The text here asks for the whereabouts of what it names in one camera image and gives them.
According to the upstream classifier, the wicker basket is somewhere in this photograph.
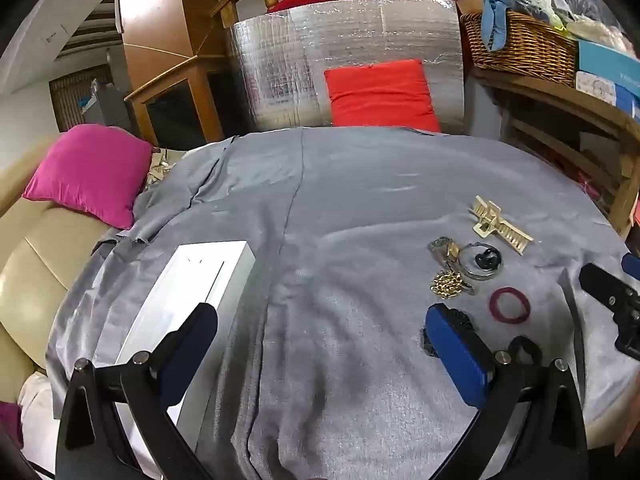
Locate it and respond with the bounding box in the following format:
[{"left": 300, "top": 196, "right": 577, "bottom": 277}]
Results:
[{"left": 460, "top": 11, "right": 578, "bottom": 87}]

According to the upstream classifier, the wooden cabinet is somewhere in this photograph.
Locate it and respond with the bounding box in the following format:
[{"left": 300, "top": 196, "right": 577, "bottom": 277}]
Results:
[{"left": 117, "top": 0, "right": 250, "bottom": 151}]

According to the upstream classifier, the gold brooch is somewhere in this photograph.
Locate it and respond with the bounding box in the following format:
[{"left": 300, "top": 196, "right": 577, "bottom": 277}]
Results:
[{"left": 430, "top": 270, "right": 475, "bottom": 299}]

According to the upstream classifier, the teal box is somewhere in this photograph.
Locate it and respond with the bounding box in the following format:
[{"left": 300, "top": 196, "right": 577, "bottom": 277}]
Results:
[{"left": 578, "top": 40, "right": 640, "bottom": 96}]

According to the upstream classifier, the white tray box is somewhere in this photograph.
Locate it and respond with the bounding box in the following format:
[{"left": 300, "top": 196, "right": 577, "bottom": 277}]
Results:
[{"left": 116, "top": 240, "right": 255, "bottom": 448}]

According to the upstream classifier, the blue cloth in basket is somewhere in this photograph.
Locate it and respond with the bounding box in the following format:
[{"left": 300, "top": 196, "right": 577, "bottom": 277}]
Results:
[{"left": 480, "top": 0, "right": 521, "bottom": 52}]

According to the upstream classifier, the magenta pillow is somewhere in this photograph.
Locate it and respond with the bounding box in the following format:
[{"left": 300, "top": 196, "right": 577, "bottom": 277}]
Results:
[{"left": 23, "top": 124, "right": 153, "bottom": 230}]

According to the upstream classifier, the cream hair claw clip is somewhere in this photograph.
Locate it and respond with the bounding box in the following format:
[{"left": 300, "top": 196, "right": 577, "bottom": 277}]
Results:
[{"left": 470, "top": 195, "right": 534, "bottom": 256}]

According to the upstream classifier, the maroon hair tie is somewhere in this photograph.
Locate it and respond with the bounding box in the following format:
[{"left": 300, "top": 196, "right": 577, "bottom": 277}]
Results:
[{"left": 488, "top": 286, "right": 532, "bottom": 325}]

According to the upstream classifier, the silver foil insulation sheet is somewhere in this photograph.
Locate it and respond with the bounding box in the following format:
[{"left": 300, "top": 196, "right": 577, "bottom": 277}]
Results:
[{"left": 231, "top": 0, "right": 464, "bottom": 133}]

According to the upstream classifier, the red cushion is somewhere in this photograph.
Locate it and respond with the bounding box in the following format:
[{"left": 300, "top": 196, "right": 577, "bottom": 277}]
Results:
[{"left": 324, "top": 58, "right": 440, "bottom": 133}]

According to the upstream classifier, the wooden shelf rack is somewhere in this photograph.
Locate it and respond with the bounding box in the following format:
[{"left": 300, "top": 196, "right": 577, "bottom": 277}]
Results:
[{"left": 471, "top": 68, "right": 639, "bottom": 240}]

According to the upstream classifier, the small black hair clip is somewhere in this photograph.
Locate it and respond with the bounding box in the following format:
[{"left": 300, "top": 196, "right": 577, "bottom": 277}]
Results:
[{"left": 474, "top": 246, "right": 502, "bottom": 271}]

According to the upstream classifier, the beige leather sofa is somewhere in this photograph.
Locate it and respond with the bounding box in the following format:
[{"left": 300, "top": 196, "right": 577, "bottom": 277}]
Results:
[{"left": 1, "top": 137, "right": 153, "bottom": 403}]

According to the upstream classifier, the silver bangle ring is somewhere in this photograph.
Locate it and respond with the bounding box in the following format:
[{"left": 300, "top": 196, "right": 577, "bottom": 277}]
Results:
[{"left": 456, "top": 240, "right": 505, "bottom": 283}]

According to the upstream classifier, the grey blanket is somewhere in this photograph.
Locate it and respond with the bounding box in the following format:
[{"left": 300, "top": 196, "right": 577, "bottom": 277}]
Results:
[{"left": 55, "top": 128, "right": 626, "bottom": 479}]

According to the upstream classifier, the black beaded scrunchie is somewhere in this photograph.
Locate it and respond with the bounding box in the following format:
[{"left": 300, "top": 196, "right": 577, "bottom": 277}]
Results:
[{"left": 421, "top": 309, "right": 475, "bottom": 358}]

